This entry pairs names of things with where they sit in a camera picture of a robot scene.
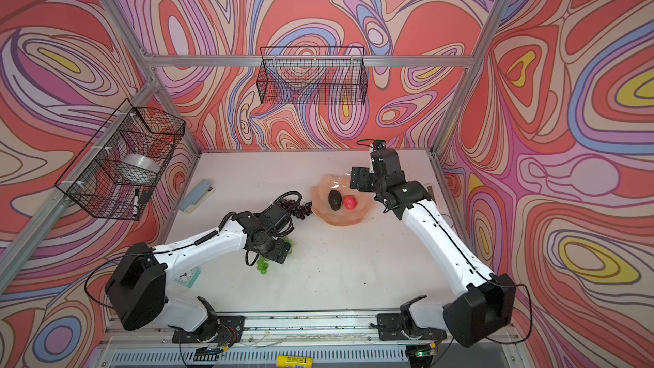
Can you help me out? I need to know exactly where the silver tape roll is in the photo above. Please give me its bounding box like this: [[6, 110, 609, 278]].
[[121, 153, 160, 177]]

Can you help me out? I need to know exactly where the green grape bunch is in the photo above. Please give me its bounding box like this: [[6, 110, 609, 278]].
[[256, 238, 294, 274]]

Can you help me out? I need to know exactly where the black wire basket left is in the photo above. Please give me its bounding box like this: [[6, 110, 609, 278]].
[[54, 100, 186, 221]]

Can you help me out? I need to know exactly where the pink scalloped fruit bowl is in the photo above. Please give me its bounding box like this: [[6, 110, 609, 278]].
[[310, 174, 375, 227]]

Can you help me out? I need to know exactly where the dark purple grape bunch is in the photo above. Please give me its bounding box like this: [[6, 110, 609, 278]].
[[281, 199, 313, 220]]

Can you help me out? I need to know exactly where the black wire basket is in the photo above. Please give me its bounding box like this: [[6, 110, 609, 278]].
[[54, 100, 186, 221], [256, 45, 368, 106]]

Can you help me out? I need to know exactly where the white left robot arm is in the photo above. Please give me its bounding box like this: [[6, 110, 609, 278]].
[[105, 203, 294, 342]]

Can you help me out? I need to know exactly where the red strawberry fruit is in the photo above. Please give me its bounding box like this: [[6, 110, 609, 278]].
[[342, 195, 358, 211]]

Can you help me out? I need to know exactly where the black wire basket back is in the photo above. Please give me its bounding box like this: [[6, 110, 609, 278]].
[[256, 45, 368, 106]]

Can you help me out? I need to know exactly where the yellow label tag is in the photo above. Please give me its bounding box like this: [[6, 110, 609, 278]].
[[276, 355, 313, 368]]

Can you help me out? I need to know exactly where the light blue stapler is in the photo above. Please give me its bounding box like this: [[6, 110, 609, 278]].
[[179, 180, 215, 214]]

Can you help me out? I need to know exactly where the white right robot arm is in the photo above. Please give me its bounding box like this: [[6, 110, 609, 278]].
[[350, 140, 517, 348]]

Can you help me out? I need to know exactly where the dark avocado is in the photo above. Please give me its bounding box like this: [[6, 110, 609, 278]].
[[328, 189, 342, 211]]

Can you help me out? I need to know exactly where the black marker pen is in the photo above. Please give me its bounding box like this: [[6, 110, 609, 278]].
[[133, 188, 141, 219]]

